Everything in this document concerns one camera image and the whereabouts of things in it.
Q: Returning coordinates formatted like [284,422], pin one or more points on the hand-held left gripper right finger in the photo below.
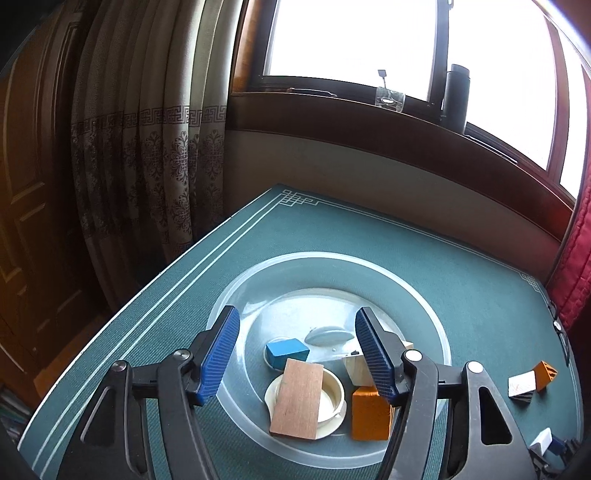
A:
[376,355]

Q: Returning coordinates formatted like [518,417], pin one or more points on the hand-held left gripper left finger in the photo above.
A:
[219,355]

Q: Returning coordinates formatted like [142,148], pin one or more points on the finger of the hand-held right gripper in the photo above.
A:
[561,446]
[545,466]

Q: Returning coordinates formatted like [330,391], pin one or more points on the white charger plug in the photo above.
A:
[541,441]

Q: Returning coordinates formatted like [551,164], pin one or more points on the white triangular striped block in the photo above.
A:
[358,369]

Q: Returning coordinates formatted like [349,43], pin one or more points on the clear plastic bowl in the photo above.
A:
[415,332]

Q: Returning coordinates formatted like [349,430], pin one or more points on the orange triangular block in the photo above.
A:
[545,374]
[369,415]

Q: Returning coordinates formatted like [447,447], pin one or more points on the blue triangular block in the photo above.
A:
[286,353]

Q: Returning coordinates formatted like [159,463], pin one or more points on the brown rectangular wooden block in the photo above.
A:
[298,399]

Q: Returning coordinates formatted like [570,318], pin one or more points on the white plastic cap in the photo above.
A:
[330,392]

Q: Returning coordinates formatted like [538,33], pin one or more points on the green table mat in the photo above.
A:
[184,295]

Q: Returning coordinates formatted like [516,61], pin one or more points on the white striped wooden block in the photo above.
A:
[521,384]

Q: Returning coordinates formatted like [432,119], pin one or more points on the black eyeglasses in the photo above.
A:
[561,330]

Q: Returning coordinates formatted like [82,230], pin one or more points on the red quilted cloth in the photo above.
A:
[575,258]

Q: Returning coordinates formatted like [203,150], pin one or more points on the beige patterned curtain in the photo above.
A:
[152,138]

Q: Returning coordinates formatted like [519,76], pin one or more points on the brown wooden door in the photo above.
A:
[41,184]

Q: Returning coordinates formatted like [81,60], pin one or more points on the clear glass cup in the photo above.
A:
[390,99]

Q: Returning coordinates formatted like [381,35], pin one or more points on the black thermos bottle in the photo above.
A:
[456,97]

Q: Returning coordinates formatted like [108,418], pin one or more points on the wooden window frame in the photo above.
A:
[323,106]

